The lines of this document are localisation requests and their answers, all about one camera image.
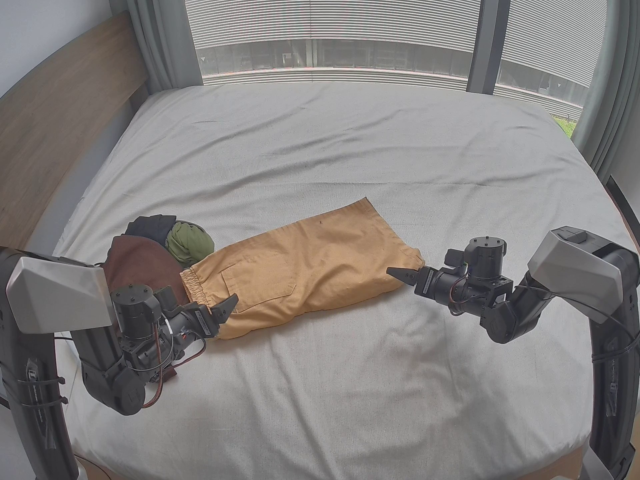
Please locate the brown garment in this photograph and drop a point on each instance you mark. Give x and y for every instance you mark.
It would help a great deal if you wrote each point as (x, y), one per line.
(145, 263)

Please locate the grey-green curtain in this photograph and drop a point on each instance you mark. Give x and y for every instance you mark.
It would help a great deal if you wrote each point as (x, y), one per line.
(615, 93)
(160, 43)

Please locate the black garment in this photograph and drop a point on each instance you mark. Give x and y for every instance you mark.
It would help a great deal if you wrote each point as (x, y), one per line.
(147, 228)

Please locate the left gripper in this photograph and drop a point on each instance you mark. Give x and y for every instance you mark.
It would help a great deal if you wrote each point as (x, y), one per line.
(197, 323)

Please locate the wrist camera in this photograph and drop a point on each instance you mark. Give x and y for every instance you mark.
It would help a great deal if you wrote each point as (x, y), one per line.
(455, 259)
(165, 298)

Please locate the window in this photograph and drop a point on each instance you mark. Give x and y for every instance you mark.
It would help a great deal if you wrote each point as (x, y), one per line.
(350, 18)

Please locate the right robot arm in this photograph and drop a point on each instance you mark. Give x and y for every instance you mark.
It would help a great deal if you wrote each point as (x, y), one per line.
(565, 263)

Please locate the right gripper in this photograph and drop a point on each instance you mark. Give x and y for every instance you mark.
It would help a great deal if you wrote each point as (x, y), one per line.
(440, 285)

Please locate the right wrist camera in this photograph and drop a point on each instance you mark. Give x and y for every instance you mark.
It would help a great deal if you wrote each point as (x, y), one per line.
(455, 259)

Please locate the mustard yellow shorts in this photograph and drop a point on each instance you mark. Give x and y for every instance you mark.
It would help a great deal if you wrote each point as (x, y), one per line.
(310, 263)

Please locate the olive green garment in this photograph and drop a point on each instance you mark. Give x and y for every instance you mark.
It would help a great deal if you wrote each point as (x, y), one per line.
(190, 243)

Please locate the bed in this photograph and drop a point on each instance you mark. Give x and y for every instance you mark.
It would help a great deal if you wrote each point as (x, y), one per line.
(350, 158)

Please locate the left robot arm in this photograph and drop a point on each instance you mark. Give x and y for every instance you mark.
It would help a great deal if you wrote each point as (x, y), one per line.
(100, 363)

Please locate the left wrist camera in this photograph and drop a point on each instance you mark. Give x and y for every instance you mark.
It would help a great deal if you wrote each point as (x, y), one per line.
(165, 298)

